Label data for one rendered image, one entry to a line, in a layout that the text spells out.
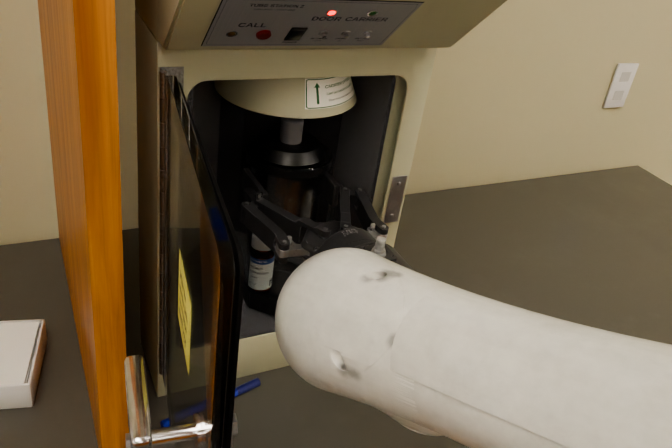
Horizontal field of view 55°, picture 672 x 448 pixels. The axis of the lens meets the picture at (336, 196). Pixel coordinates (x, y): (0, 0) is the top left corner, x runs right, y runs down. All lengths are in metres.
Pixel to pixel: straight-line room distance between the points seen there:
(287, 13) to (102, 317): 0.34
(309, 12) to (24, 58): 0.60
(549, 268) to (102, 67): 0.96
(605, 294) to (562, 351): 0.93
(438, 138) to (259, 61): 0.81
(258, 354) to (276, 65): 0.41
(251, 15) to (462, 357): 0.34
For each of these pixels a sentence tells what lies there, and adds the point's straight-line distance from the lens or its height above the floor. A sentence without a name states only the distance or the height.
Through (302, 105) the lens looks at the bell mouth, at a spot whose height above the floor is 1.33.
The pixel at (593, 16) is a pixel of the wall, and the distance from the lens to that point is 1.58.
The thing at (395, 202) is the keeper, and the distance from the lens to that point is 0.84.
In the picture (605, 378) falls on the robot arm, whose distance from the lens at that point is 0.34.
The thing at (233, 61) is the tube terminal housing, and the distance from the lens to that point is 0.66.
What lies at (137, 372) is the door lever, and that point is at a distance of 0.56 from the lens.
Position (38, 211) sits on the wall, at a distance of 1.20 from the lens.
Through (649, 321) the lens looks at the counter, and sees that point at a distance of 1.27.
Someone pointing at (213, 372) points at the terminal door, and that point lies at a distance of 0.42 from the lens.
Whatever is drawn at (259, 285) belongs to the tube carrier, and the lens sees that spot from 0.88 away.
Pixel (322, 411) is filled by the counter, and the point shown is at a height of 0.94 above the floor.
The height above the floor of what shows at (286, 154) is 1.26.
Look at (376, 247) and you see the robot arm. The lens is 0.63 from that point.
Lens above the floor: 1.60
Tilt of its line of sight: 29 degrees down
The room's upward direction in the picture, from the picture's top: 9 degrees clockwise
